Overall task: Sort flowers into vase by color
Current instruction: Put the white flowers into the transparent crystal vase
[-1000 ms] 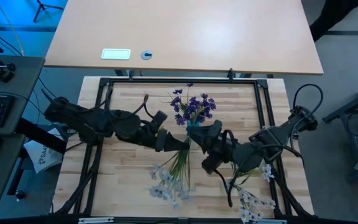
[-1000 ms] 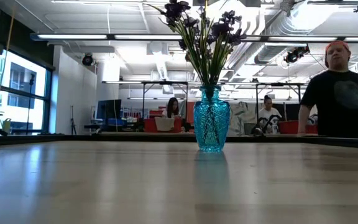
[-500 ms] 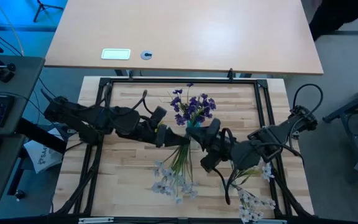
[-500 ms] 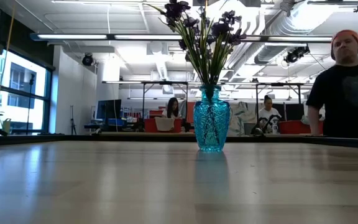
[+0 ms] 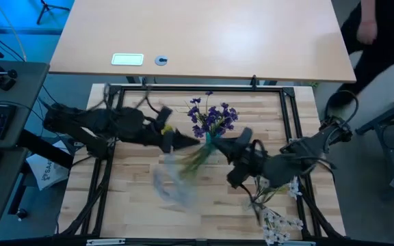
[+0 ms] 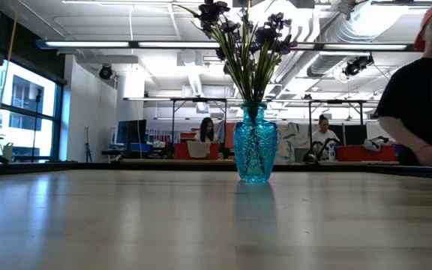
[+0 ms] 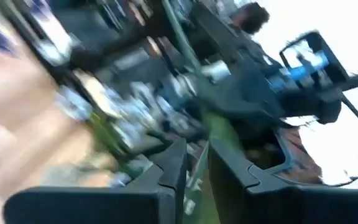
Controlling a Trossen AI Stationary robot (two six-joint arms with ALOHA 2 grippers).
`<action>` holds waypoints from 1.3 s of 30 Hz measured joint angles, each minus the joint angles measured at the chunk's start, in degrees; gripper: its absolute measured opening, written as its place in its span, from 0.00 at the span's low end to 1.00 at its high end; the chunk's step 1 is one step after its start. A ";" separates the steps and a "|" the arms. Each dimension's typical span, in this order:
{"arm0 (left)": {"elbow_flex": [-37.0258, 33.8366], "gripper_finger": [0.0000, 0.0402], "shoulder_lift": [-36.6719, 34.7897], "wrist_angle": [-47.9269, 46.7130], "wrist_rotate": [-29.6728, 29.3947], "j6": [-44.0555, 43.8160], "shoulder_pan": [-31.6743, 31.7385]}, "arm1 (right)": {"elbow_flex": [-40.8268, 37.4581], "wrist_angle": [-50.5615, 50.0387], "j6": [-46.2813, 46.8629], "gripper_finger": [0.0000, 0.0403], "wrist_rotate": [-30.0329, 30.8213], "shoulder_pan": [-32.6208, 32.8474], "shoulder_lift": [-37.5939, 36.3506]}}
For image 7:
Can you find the white flower bunch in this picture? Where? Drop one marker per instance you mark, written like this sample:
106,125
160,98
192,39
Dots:
219,130

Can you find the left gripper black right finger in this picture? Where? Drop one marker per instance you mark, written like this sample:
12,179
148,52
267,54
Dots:
291,208

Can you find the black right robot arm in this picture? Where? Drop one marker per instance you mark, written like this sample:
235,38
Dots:
244,93

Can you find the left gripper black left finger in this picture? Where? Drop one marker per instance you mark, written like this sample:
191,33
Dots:
104,205

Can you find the person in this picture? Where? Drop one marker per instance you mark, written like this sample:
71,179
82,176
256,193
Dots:
252,17

